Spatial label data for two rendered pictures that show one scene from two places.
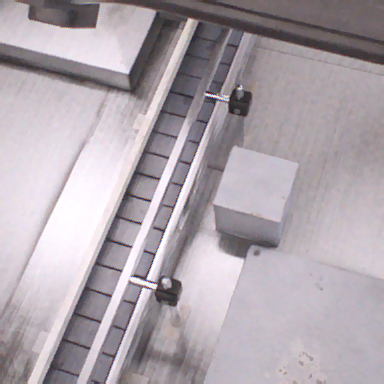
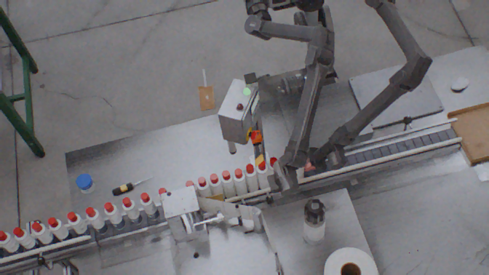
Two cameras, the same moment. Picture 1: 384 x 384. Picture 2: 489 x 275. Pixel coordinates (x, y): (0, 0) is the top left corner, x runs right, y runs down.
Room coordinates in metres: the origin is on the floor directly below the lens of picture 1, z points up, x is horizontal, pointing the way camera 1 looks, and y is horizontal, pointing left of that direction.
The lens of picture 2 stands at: (1.70, 0.83, 3.43)
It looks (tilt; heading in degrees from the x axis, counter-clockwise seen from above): 59 degrees down; 237
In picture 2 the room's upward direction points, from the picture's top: 9 degrees counter-clockwise
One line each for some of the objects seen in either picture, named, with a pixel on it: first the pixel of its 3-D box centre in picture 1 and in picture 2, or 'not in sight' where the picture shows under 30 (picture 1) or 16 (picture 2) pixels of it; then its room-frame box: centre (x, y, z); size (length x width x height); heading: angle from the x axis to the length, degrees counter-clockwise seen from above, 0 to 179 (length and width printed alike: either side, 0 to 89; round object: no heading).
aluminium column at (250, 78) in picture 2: not in sight; (256, 124); (0.89, -0.30, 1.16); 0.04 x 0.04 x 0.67; 64
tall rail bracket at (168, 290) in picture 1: (156, 298); (408, 129); (0.32, 0.07, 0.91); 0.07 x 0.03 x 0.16; 64
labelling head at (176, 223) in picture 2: not in sight; (184, 213); (1.34, -0.25, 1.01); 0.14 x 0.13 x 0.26; 154
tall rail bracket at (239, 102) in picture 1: (226, 116); not in sight; (0.59, -0.07, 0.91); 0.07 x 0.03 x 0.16; 64
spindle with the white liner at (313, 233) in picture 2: not in sight; (314, 220); (0.98, 0.14, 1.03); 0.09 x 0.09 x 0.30
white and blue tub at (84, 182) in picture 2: not in sight; (86, 183); (1.56, -0.75, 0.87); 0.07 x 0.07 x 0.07
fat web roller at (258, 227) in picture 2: not in sight; (257, 220); (1.13, -0.04, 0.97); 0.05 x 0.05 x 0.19
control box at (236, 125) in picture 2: not in sight; (240, 112); (0.98, -0.27, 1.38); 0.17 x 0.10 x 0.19; 29
